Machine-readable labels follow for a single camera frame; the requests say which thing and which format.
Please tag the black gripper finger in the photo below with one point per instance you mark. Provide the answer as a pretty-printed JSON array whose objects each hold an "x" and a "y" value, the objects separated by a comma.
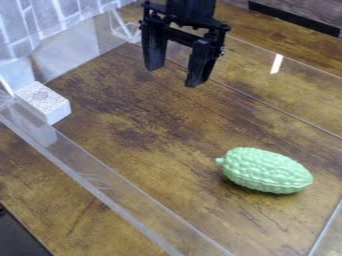
[
  {"x": 154, "y": 41},
  {"x": 203, "y": 61}
]

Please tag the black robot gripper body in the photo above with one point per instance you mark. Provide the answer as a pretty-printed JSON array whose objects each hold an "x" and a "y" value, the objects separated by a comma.
[{"x": 188, "y": 21}]

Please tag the clear acrylic tray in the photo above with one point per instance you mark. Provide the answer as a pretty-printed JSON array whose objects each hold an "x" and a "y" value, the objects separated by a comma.
[{"x": 120, "y": 180}]

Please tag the white speckled rectangular block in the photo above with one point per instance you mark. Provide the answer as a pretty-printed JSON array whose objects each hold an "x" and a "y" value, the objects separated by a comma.
[{"x": 45, "y": 102}]

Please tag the green bumpy bitter gourd toy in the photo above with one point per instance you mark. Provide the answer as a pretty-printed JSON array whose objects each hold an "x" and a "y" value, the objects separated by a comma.
[{"x": 265, "y": 171}]

